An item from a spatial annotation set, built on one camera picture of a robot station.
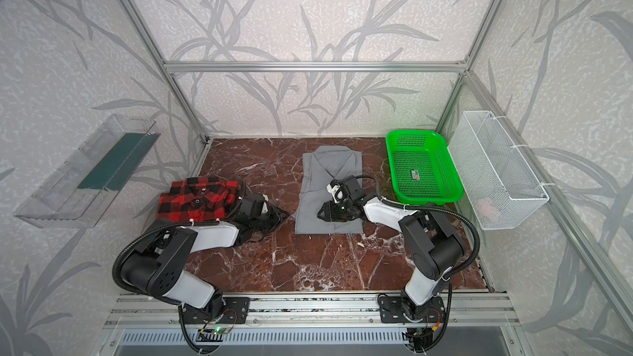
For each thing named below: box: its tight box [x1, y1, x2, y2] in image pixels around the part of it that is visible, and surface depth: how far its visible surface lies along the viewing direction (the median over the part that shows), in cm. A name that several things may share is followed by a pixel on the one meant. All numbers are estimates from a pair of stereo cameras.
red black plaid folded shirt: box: [156, 177, 240, 221], surface depth 91 cm
